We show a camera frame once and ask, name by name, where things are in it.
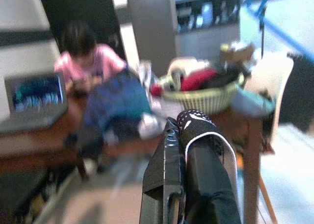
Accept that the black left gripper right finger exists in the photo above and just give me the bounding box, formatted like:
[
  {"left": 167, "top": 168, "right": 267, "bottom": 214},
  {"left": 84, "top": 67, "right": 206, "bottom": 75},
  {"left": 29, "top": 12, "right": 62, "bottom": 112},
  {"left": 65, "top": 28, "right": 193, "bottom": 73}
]
[{"left": 176, "top": 108, "right": 243, "bottom": 224}]

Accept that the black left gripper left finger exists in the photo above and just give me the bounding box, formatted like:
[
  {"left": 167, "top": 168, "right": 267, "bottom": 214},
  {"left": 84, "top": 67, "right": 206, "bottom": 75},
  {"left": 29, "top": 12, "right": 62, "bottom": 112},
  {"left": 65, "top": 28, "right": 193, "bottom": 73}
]
[{"left": 139, "top": 116, "right": 186, "bottom": 224}]

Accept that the white cloth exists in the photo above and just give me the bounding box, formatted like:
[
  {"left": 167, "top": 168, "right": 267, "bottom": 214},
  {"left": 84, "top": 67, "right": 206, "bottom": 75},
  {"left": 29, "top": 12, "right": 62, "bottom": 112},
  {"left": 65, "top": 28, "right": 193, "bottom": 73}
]
[{"left": 138, "top": 112, "right": 161, "bottom": 140}]

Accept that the pale green laundry basket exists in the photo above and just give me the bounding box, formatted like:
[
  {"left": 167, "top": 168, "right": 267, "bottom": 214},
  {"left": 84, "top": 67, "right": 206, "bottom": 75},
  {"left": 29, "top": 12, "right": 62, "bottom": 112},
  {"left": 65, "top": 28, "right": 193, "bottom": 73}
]
[{"left": 159, "top": 73, "right": 246, "bottom": 115}]

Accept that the teal grey cloth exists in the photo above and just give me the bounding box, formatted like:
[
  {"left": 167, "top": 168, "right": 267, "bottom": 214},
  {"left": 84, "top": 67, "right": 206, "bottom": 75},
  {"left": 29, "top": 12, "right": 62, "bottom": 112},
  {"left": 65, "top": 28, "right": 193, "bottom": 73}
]
[{"left": 232, "top": 88, "right": 277, "bottom": 118}]

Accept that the blue clothes pile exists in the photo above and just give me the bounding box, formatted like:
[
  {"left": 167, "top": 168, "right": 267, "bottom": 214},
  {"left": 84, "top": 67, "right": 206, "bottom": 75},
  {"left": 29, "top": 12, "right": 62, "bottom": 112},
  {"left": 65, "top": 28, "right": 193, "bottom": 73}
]
[{"left": 65, "top": 68, "right": 154, "bottom": 158}]

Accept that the red garment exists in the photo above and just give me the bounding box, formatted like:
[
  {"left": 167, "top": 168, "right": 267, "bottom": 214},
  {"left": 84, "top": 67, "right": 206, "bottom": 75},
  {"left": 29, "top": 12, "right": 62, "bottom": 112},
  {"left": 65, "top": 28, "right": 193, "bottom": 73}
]
[{"left": 151, "top": 68, "right": 219, "bottom": 96}]

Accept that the white plastic chair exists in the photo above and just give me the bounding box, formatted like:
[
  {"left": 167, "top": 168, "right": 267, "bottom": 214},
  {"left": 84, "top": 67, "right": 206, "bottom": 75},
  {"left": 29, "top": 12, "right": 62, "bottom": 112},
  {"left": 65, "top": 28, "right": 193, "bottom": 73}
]
[{"left": 242, "top": 52, "right": 295, "bottom": 156}]

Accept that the brown wooden table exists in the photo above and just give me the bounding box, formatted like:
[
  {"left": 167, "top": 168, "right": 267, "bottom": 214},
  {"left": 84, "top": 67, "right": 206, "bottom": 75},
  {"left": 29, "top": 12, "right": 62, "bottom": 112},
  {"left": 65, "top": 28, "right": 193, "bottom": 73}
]
[{"left": 0, "top": 94, "right": 264, "bottom": 224}]

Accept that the person in pink shirt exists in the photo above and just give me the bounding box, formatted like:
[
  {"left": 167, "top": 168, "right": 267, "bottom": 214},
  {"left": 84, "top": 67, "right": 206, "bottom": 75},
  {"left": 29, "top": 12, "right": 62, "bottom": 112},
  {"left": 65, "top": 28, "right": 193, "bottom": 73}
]
[{"left": 53, "top": 20, "right": 128, "bottom": 92}]

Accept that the grey shelf cabinet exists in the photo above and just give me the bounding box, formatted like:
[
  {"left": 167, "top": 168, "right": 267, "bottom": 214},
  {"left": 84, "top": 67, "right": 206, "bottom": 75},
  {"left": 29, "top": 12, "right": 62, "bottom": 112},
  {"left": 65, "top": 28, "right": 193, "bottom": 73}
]
[{"left": 126, "top": 0, "right": 241, "bottom": 63}]

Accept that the grey open laptop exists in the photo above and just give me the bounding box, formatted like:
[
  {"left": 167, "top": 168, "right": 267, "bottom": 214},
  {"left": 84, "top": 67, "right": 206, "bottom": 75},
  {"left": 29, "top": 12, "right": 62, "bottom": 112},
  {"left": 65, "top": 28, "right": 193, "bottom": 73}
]
[{"left": 0, "top": 72, "right": 69, "bottom": 134}]

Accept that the blue metal drying rack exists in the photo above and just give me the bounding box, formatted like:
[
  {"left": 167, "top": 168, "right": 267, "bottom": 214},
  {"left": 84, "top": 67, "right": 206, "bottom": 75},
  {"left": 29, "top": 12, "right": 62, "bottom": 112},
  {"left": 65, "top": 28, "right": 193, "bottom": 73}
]
[{"left": 245, "top": 0, "right": 314, "bottom": 60}]

